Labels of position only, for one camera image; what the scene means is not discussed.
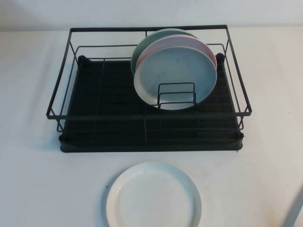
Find white round plate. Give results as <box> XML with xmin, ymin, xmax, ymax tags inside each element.
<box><xmin>106</xmin><ymin>161</ymin><xmax>203</xmax><ymax>227</ymax></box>

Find grey-blue round plate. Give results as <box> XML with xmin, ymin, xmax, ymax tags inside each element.
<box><xmin>133</xmin><ymin>46</ymin><xmax>218</xmax><ymax>111</ymax></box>

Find green round plate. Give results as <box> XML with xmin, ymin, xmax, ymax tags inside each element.
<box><xmin>130</xmin><ymin>28</ymin><xmax>199</xmax><ymax>74</ymax></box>

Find pink round plate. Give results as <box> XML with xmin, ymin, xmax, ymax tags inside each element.
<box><xmin>135</xmin><ymin>35</ymin><xmax>216</xmax><ymax>71</ymax></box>

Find black plastic drip tray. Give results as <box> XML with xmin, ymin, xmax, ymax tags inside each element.
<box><xmin>58</xmin><ymin>54</ymin><xmax>244</xmax><ymax>152</ymax></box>

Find black wire dish rack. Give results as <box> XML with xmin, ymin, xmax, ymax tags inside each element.
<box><xmin>45</xmin><ymin>25</ymin><xmax>251</xmax><ymax>133</ymax></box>

